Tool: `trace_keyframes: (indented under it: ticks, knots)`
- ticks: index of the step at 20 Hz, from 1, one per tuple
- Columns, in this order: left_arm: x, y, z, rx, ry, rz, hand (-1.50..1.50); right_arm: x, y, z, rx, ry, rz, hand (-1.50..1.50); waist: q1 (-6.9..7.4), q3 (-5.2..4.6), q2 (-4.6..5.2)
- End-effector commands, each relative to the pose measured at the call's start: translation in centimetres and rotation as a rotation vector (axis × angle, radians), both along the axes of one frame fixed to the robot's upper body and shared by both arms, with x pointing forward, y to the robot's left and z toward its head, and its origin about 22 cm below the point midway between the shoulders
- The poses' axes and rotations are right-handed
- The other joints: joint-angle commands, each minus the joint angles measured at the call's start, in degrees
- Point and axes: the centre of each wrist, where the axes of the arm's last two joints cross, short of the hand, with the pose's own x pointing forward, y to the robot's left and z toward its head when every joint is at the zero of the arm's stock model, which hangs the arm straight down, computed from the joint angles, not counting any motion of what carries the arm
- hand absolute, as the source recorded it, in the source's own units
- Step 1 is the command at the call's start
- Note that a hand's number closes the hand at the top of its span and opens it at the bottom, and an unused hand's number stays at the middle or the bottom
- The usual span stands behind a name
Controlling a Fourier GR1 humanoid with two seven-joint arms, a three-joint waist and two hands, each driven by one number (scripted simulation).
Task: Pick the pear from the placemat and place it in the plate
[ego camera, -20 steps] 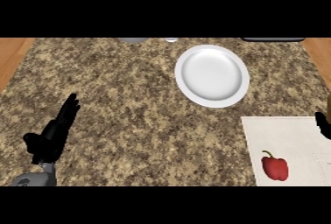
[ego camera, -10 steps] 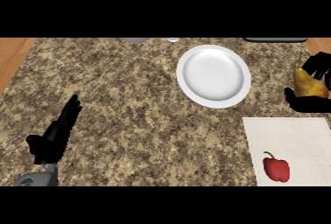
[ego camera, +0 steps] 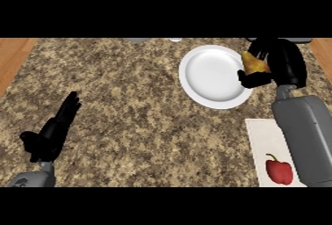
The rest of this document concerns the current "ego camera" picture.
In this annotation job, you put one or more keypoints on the small white object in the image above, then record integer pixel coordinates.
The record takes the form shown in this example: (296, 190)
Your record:
(177, 39)

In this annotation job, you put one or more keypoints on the grey rounded object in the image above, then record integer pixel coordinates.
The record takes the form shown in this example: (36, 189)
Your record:
(138, 39)

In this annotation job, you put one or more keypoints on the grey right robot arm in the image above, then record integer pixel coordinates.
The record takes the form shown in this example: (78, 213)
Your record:
(305, 137)

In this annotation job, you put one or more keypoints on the white round plate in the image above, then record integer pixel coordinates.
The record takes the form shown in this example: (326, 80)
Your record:
(215, 76)

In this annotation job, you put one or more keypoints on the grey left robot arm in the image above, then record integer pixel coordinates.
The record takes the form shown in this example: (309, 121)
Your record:
(36, 177)

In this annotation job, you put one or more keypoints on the white placemat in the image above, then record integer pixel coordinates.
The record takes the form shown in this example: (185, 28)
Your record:
(271, 146)

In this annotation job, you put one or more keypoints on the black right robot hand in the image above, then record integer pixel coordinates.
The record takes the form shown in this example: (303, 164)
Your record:
(289, 64)

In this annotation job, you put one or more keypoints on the red bell pepper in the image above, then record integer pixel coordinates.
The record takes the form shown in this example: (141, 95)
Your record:
(280, 171)

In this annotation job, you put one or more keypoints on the yellow pear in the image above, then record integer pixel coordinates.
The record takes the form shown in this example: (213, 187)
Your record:
(255, 63)

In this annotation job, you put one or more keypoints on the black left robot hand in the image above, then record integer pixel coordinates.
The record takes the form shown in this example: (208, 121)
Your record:
(57, 132)

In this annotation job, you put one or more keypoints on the dark grey flat object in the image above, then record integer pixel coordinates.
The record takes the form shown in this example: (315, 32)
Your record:
(301, 40)

